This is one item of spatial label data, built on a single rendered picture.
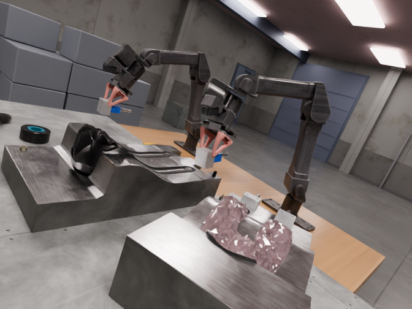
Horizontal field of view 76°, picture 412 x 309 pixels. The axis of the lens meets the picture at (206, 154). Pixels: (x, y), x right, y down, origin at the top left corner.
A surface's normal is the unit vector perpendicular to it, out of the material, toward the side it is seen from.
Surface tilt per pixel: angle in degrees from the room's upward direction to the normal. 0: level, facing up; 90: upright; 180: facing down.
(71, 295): 0
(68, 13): 90
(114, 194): 90
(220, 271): 0
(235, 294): 0
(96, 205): 90
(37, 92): 90
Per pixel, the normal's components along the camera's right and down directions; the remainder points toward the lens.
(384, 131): -0.69, -0.06
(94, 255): 0.33, -0.91
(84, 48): 0.68, 0.41
